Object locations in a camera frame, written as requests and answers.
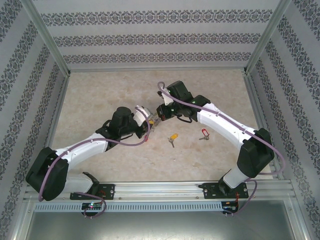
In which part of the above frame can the aluminium frame post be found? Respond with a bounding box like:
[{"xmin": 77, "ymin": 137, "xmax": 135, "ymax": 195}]
[
  {"xmin": 21, "ymin": 0, "xmax": 72, "ymax": 76},
  {"xmin": 242, "ymin": 0, "xmax": 293, "ymax": 75}
]

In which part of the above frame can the large metal keyring disc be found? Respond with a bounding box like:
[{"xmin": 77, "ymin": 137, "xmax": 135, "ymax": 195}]
[{"xmin": 147, "ymin": 111, "xmax": 161, "ymax": 135}]

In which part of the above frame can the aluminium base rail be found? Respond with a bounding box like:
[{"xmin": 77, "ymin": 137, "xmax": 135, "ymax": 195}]
[{"xmin": 23, "ymin": 181, "xmax": 295, "ymax": 201}]

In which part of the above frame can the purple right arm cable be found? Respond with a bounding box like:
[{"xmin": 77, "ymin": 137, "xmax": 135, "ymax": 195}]
[{"xmin": 157, "ymin": 81, "xmax": 287, "ymax": 217}]

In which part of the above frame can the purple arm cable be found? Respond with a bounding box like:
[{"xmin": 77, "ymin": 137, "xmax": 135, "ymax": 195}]
[
  {"xmin": 157, "ymin": 81, "xmax": 287, "ymax": 217},
  {"xmin": 37, "ymin": 106, "xmax": 153, "ymax": 220}
]

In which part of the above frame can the slotted grey cable duct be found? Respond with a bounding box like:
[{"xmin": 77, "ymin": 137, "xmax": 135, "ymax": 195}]
[{"xmin": 33, "ymin": 201, "xmax": 223, "ymax": 212}]

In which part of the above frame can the red labelled tag key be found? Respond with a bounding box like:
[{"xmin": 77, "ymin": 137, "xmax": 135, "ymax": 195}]
[{"xmin": 198, "ymin": 128, "xmax": 211, "ymax": 141}]

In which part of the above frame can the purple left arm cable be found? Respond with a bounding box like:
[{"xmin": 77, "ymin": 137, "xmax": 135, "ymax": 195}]
[{"xmin": 37, "ymin": 106, "xmax": 153, "ymax": 220}]

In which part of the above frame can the aluminium frame bar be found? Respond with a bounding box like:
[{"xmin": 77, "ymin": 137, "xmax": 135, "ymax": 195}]
[
  {"xmin": 243, "ymin": 72, "xmax": 278, "ymax": 181},
  {"xmin": 31, "ymin": 73, "xmax": 72, "ymax": 185},
  {"xmin": 68, "ymin": 69, "xmax": 247, "ymax": 74}
]

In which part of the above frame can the yellow tag key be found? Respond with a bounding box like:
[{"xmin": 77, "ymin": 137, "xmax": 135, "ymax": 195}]
[{"xmin": 168, "ymin": 133, "xmax": 179, "ymax": 149}]

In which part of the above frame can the grey sheet metal panel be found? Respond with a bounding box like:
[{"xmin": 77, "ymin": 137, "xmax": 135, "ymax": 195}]
[{"xmin": 14, "ymin": 211, "xmax": 308, "ymax": 240}]

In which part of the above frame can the small controller board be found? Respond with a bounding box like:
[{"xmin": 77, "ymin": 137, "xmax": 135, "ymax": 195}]
[
  {"xmin": 222, "ymin": 203, "xmax": 240, "ymax": 213},
  {"xmin": 81, "ymin": 202, "xmax": 105, "ymax": 213}
]

